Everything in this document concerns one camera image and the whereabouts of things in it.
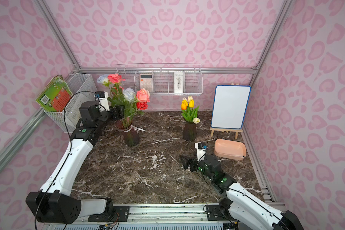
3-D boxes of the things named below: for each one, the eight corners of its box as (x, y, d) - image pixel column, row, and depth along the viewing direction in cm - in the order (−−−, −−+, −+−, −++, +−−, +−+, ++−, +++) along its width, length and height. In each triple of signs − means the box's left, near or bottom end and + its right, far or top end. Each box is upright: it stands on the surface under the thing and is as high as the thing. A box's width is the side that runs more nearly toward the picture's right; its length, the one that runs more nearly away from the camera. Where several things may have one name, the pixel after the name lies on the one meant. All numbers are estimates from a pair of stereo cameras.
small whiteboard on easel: (210, 137, 105) (220, 102, 79) (207, 120, 116) (215, 83, 90) (237, 137, 105) (257, 102, 79) (232, 119, 116) (247, 83, 90)
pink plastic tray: (213, 156, 96) (214, 153, 93) (214, 140, 104) (215, 137, 101) (244, 162, 93) (246, 159, 90) (243, 145, 101) (245, 142, 98)
